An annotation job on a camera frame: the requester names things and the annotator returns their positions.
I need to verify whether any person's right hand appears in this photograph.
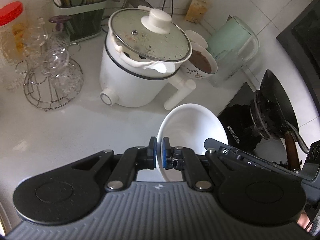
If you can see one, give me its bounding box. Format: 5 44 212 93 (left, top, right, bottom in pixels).
297 211 316 235

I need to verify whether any mint green water pitcher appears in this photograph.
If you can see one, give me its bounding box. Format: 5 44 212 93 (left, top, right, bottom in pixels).
207 16 260 87

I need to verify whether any white electric cooking pot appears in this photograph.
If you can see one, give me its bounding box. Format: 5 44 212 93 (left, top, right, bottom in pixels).
99 31 197 111

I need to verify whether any glass pot lid white knob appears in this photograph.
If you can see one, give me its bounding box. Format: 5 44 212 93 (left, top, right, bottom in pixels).
108 5 192 63

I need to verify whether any black wok on stove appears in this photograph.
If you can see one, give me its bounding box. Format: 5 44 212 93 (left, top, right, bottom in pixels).
249 69 309 170

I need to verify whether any wire glass holder rack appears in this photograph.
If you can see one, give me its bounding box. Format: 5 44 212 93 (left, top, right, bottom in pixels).
15 43 84 111

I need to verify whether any bowl with brown food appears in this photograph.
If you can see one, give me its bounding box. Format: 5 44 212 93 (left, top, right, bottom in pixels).
181 42 217 79

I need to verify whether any yellow sponge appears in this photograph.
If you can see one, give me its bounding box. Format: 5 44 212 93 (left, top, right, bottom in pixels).
184 0 208 23

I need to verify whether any white plastic bowl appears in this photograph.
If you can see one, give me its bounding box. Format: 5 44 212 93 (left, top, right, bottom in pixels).
157 103 228 182

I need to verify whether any chopstick holder with chopsticks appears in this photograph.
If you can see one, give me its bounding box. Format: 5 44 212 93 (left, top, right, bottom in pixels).
49 0 107 42

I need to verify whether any upside-down glass cup on rack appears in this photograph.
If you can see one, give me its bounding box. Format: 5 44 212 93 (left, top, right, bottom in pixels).
41 47 70 76

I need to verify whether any black gas stove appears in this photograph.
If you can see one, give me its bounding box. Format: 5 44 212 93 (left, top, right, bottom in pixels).
216 0 320 156

